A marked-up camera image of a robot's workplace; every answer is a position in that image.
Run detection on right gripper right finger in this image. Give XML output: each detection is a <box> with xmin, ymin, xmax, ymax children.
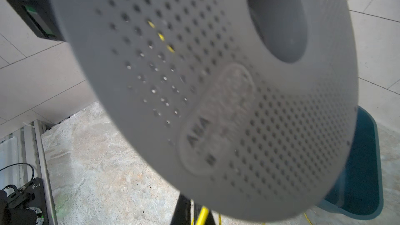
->
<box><xmin>193</xmin><ymin>203</ymin><xmax>216</xmax><ymax>225</ymax></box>

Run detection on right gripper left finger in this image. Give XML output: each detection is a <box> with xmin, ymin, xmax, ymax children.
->
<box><xmin>170</xmin><ymin>194</ymin><xmax>191</xmax><ymax>225</ymax></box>

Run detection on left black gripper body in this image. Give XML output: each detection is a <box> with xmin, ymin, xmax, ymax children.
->
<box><xmin>6</xmin><ymin>0</ymin><xmax>65</xmax><ymax>42</ymax></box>

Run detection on yellow cable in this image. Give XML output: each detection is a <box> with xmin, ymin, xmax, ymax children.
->
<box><xmin>146</xmin><ymin>20</ymin><xmax>315</xmax><ymax>225</ymax></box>

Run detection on dark grey cable spool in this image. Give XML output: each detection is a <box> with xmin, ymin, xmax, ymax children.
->
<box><xmin>50</xmin><ymin>0</ymin><xmax>358</xmax><ymax>222</ymax></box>

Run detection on teal oval tray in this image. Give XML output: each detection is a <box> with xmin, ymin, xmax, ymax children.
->
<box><xmin>317</xmin><ymin>107</ymin><xmax>384</xmax><ymax>220</ymax></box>

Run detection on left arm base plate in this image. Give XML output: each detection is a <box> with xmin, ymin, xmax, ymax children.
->
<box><xmin>1</xmin><ymin>178</ymin><xmax>49</xmax><ymax>225</ymax></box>

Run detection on aluminium mounting rail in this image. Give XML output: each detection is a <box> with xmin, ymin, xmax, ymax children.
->
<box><xmin>1</xmin><ymin>120</ymin><xmax>57</xmax><ymax>225</ymax></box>

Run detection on black loose cable left base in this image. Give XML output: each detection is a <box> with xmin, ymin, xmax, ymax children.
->
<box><xmin>0</xmin><ymin>162</ymin><xmax>35</xmax><ymax>191</ymax></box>

